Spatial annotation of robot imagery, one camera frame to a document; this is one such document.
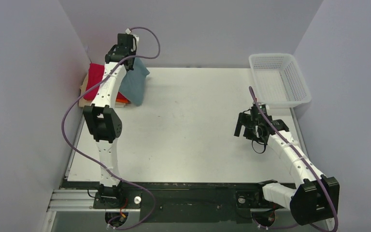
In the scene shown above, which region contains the blue-grey t shirt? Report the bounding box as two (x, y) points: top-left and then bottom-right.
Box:
(118, 58), (150, 106)

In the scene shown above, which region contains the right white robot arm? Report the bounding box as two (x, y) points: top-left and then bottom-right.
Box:
(234, 104), (340, 225)

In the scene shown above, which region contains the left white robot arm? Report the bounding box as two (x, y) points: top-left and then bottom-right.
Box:
(83, 33), (138, 208)

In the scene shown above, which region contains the folded magenta t shirt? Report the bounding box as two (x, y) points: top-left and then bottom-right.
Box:
(83, 63), (123, 101)

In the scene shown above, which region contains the white plastic basket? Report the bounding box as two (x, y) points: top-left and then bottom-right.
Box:
(248, 53), (312, 108)

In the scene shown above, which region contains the folded orange t shirt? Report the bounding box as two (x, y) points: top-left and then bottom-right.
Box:
(116, 95), (130, 104)

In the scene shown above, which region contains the folded beige t shirt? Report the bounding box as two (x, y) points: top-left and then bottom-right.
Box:
(78, 74), (130, 108)

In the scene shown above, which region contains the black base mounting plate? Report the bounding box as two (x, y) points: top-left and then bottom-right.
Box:
(92, 182), (284, 223)

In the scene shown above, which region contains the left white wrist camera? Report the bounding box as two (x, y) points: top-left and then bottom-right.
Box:
(125, 28), (140, 47)

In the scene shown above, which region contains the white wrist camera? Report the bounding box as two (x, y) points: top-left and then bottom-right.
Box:
(125, 28), (140, 47)
(259, 104), (269, 115)

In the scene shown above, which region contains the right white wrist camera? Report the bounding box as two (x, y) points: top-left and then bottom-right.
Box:
(259, 104), (269, 115)

